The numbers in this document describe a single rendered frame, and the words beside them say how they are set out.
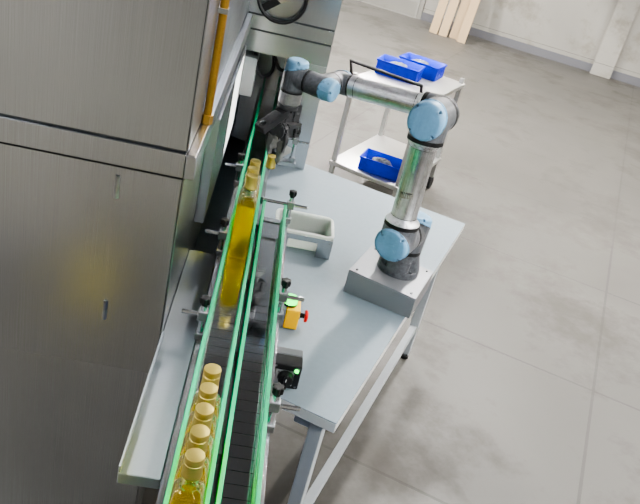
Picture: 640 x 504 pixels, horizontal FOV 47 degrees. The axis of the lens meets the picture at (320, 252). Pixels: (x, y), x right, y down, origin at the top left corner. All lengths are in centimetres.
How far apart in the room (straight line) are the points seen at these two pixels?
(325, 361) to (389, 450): 100
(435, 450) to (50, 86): 218
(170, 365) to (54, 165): 55
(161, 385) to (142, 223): 39
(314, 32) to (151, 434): 205
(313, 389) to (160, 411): 52
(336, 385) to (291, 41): 166
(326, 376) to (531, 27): 1045
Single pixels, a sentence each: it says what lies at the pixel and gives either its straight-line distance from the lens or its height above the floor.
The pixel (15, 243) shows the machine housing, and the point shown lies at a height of 107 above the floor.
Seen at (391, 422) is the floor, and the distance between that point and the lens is 328.
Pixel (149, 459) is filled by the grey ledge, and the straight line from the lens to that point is 165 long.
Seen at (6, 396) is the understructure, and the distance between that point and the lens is 223.
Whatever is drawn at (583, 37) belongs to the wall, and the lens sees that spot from 1222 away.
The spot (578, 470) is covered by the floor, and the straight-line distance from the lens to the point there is 350.
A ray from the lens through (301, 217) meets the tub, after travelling 284.
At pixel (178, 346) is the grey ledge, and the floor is 88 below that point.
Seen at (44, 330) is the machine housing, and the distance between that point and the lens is 206.
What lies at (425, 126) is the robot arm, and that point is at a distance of 226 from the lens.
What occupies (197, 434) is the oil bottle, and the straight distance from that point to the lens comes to 131.
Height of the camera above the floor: 206
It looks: 28 degrees down
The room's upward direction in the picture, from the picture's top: 14 degrees clockwise
